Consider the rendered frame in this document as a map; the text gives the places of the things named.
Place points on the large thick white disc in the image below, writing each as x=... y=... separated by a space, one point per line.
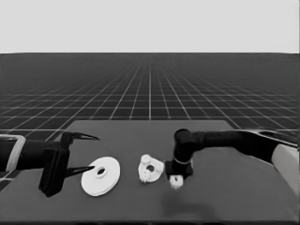
x=93 y=184

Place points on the white round pinned carrier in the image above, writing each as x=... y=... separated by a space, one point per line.
x=152 y=175

